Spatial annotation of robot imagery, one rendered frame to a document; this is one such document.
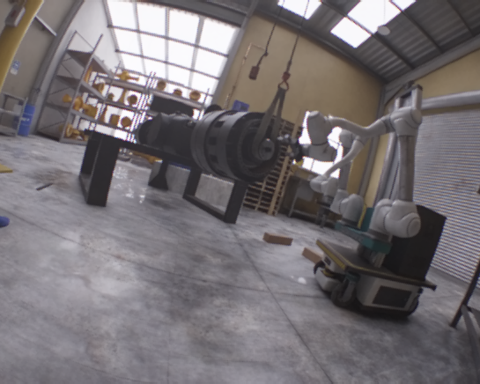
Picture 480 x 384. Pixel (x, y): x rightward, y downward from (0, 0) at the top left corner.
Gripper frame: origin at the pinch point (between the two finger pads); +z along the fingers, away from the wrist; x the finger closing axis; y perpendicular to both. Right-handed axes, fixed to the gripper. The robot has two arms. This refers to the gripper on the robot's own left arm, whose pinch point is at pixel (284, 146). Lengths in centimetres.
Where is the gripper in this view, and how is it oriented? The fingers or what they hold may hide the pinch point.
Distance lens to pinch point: 151.2
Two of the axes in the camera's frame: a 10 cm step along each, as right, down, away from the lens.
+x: -5.1, -6.2, -6.0
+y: 6.2, -7.5, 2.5
